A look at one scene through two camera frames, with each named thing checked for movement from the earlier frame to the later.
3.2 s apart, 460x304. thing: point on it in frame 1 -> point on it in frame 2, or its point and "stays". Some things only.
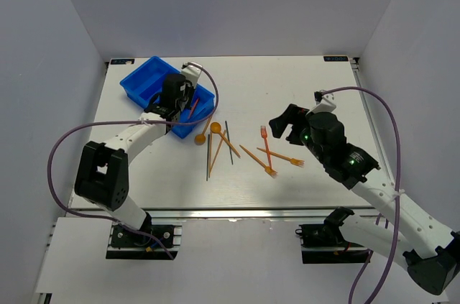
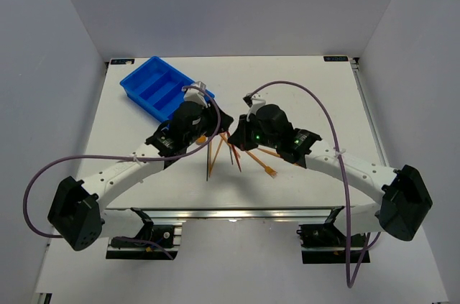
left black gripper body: [185, 102] -> [208, 124]
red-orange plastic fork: [264, 134] -> [238, 156]
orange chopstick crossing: [233, 148] stays
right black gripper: [279, 124] -> [240, 136]
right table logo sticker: [336, 58] stays
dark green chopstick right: [229, 142] stays
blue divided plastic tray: [141, 85] stays
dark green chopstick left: [208, 155] stays
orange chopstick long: [218, 152] stays
